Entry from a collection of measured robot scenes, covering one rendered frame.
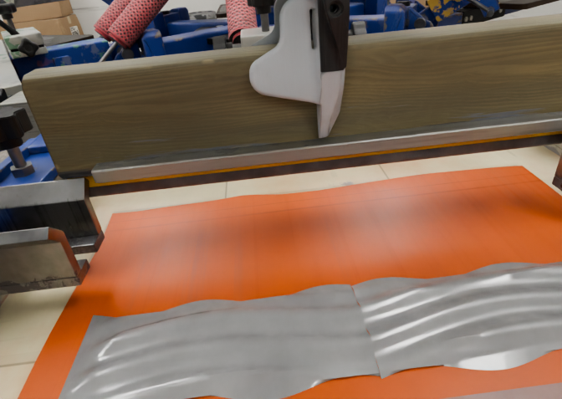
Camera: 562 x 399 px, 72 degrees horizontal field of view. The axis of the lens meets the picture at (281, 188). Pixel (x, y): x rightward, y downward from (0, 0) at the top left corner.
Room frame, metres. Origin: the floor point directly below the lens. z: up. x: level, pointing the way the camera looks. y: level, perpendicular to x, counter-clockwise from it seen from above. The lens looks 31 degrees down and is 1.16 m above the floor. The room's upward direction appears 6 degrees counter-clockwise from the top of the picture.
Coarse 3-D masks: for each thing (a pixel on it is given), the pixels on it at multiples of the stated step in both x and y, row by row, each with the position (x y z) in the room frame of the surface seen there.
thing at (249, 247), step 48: (144, 240) 0.27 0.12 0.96; (192, 240) 0.27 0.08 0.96; (240, 240) 0.26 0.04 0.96; (288, 240) 0.25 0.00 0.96; (96, 288) 0.22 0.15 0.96; (144, 288) 0.21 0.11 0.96; (192, 288) 0.21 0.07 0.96; (240, 288) 0.20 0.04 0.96; (288, 288) 0.20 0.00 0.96; (48, 384) 0.14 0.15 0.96; (336, 384) 0.13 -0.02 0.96
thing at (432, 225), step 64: (320, 192) 0.32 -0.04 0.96; (384, 192) 0.31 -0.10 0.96; (448, 192) 0.30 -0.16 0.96; (512, 192) 0.29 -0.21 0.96; (384, 256) 0.22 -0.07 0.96; (448, 256) 0.22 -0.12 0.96; (512, 256) 0.21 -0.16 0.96; (384, 384) 0.12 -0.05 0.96; (448, 384) 0.12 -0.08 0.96; (512, 384) 0.12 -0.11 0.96
